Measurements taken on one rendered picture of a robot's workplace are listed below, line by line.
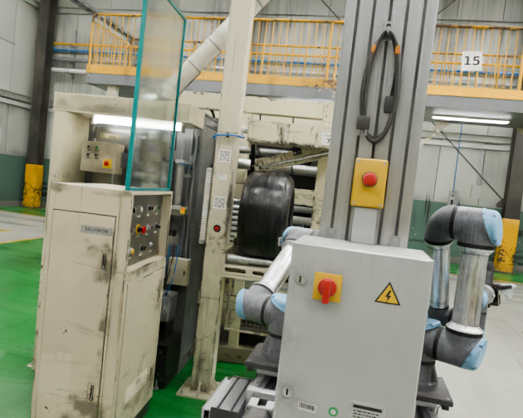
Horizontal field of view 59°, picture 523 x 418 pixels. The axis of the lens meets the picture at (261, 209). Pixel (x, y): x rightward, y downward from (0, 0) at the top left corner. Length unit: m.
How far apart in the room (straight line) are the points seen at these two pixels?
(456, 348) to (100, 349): 1.50
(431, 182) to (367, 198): 10.58
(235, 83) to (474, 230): 1.78
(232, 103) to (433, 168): 9.33
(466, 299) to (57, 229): 1.72
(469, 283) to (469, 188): 10.36
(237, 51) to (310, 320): 2.09
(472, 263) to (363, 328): 0.60
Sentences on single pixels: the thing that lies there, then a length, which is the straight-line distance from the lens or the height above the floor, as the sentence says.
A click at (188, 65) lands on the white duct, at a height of 2.10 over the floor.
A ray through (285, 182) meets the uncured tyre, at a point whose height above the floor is 1.39.
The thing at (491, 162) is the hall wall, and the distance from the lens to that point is 12.14.
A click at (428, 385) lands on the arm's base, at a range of 1.80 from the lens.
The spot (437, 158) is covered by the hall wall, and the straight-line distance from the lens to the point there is 11.92.
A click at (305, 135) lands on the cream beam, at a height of 1.71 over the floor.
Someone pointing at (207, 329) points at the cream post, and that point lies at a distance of 3.03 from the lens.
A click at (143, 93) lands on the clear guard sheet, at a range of 2.24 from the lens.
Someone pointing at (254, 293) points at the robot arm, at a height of 0.94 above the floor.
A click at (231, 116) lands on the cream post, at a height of 1.75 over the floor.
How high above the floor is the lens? 1.36
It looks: 3 degrees down
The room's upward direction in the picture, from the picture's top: 6 degrees clockwise
